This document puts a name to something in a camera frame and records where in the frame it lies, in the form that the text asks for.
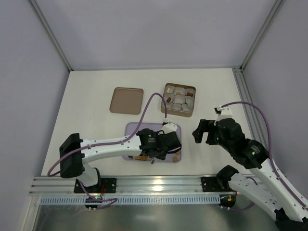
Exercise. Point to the aluminium frame rail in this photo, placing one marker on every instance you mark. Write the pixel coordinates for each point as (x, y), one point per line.
(120, 185)

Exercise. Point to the gold tin lid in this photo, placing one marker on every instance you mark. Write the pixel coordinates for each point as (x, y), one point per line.
(126, 101)

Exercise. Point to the lilac plastic tray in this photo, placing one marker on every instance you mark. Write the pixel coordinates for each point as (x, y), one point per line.
(130, 127)

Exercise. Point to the gold tin box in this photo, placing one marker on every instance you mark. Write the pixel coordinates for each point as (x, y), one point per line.
(180, 105)

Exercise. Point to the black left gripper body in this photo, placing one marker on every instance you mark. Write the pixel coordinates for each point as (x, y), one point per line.
(157, 154)

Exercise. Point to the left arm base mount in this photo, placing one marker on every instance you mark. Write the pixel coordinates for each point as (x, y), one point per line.
(96, 186)

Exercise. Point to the white slotted cable duct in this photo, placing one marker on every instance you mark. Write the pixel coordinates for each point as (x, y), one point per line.
(182, 199)

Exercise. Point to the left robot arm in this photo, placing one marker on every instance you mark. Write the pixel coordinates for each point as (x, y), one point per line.
(76, 154)

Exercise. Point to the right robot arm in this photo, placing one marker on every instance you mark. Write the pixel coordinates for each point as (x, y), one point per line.
(285, 205)

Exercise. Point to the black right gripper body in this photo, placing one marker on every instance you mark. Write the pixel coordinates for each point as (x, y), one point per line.
(207, 132)

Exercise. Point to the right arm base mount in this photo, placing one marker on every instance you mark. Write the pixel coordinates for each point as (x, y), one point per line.
(217, 184)

